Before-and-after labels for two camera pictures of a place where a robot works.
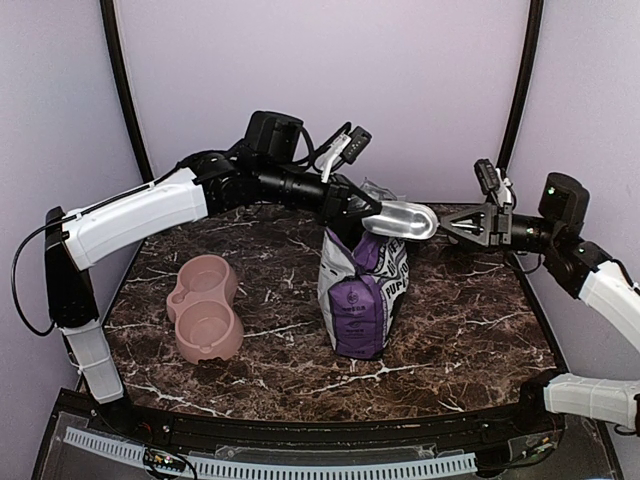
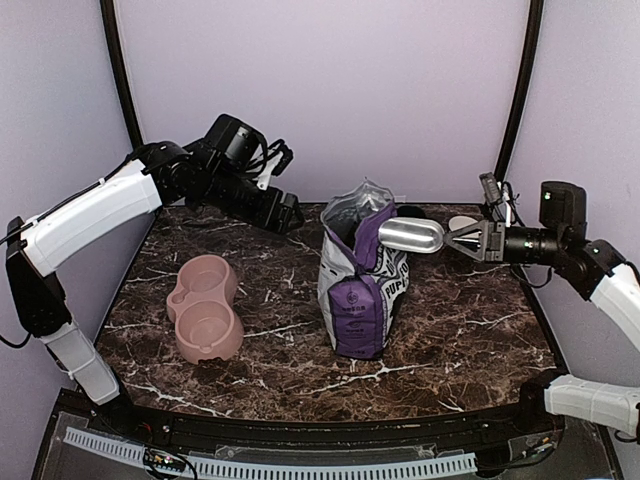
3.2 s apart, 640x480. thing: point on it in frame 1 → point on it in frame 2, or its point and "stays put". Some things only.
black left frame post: (126, 87) stays put
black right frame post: (528, 64) stays put
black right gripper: (497, 226) → (492, 243)
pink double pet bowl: (203, 306) stays put
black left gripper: (336, 202) → (280, 223)
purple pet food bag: (361, 288) stays put
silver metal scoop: (403, 220) → (411, 234)
